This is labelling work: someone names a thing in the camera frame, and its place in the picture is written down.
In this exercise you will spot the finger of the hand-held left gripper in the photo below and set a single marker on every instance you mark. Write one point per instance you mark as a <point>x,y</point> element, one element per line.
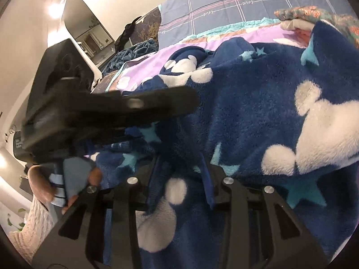
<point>126,139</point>
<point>160,103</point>

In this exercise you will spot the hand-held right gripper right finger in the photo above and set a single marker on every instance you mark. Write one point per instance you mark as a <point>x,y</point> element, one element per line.
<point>209,187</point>

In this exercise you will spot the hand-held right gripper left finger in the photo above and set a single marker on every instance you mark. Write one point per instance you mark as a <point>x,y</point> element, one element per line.
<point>157,173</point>

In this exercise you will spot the blue star fleece garment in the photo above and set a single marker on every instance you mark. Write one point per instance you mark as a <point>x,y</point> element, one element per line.
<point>252,103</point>

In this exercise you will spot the person's left forearm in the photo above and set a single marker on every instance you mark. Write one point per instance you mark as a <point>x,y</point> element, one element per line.
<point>30,229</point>

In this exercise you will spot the person's left hand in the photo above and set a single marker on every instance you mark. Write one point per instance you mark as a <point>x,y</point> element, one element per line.
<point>39,182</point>

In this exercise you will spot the teal fleece blanket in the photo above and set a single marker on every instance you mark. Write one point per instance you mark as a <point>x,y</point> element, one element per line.
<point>126,56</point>

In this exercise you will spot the purple floral bedsheet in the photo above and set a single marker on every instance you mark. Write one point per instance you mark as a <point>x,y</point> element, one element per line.
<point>196,37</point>

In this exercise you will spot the black bag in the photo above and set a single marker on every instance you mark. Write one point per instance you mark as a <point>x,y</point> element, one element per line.
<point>126,33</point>

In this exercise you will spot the dark floral pillow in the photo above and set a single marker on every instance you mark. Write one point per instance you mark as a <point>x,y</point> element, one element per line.
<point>150,25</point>

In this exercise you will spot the white framed mirror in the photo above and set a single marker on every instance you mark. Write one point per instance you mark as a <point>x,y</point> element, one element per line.
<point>84,19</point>

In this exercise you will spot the blue plaid quilt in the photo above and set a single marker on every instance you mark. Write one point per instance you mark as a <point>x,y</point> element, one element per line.
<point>224,5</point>

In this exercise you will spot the green potted plant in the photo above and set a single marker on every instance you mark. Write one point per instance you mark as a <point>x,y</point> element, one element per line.
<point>12,222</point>

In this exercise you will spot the red folded cloth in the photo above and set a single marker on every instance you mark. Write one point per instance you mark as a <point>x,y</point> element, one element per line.
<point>304,35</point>

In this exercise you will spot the floral folded cloth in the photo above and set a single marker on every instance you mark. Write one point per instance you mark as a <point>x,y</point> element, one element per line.
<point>322,14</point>

